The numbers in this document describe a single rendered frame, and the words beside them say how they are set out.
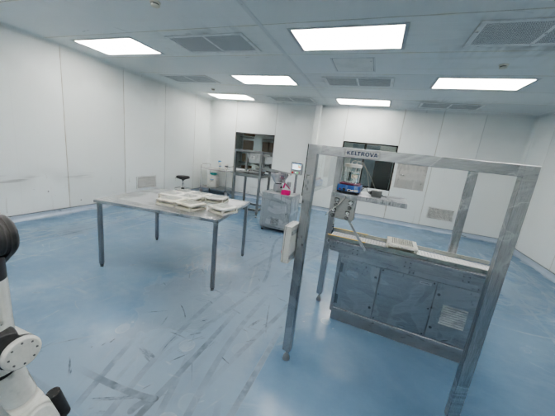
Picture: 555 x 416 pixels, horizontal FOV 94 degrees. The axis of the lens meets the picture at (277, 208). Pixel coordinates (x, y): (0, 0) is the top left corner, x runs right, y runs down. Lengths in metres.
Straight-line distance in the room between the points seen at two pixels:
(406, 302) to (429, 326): 0.26
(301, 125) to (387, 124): 2.29
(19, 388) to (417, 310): 2.50
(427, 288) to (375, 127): 5.46
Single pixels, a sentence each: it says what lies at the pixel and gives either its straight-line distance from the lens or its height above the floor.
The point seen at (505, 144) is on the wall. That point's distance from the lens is 7.91.
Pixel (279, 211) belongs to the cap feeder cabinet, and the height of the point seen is 0.43.
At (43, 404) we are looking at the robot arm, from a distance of 1.05.
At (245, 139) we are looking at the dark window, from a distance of 8.42.
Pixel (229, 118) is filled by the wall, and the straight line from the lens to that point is 8.77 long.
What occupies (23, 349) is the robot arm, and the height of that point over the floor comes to 1.06.
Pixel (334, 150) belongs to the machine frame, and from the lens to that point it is 1.69.
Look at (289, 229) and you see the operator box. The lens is 1.71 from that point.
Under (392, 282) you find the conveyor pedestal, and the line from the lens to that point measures 2.61.
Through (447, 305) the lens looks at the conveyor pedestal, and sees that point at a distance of 2.70.
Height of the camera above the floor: 1.59
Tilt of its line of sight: 13 degrees down
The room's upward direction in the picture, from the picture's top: 6 degrees clockwise
